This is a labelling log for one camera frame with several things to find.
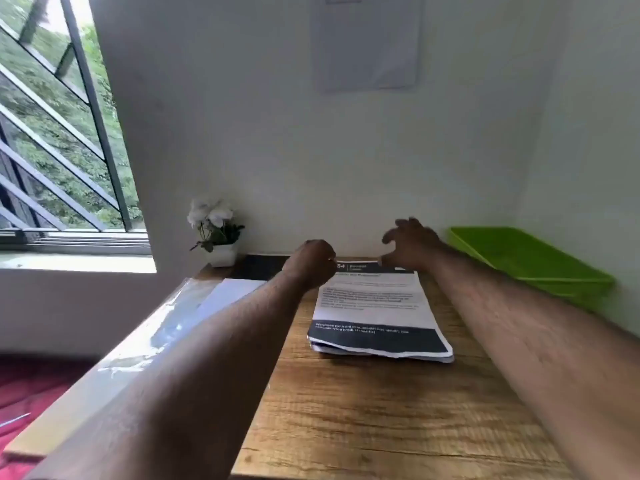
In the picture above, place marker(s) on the person's left hand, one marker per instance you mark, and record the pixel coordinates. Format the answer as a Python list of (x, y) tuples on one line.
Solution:
[(310, 264)]

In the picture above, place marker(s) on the person's right hand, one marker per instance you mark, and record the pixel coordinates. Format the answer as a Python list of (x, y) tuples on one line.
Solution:
[(417, 244)]

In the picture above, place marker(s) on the stack of white envelopes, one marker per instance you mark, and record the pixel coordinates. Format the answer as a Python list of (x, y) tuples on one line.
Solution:
[(230, 294)]

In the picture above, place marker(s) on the green plastic basket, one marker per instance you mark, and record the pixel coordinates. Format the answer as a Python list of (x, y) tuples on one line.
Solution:
[(525, 254)]

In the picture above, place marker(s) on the person's right forearm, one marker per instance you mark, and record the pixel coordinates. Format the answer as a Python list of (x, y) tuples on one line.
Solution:
[(525, 344)]

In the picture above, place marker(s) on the person's left forearm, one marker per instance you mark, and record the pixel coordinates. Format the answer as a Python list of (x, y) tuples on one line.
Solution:
[(200, 369)]

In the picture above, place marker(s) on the black notebook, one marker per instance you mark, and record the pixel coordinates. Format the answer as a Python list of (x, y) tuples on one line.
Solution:
[(260, 267)]

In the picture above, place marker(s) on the white flower plant in pot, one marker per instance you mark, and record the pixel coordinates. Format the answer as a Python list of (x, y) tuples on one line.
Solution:
[(222, 254)]

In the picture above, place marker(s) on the clear plastic wrapper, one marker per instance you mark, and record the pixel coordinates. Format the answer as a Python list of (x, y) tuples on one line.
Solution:
[(165, 324)]

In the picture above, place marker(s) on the white wall poster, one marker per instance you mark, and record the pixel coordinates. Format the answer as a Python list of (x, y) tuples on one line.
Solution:
[(367, 44)]

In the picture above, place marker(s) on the grey window frame rail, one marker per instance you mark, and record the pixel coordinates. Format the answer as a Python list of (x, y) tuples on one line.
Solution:
[(75, 242)]

